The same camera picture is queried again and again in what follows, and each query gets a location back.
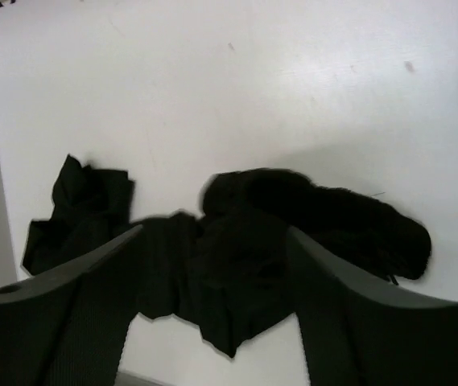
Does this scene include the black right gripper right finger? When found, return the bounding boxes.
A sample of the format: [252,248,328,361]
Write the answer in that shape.
[287,228,458,385]

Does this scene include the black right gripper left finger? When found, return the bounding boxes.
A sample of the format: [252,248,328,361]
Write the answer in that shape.
[0,226,143,386]

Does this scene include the black trousers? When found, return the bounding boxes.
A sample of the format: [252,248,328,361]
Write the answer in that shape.
[23,156,431,357]

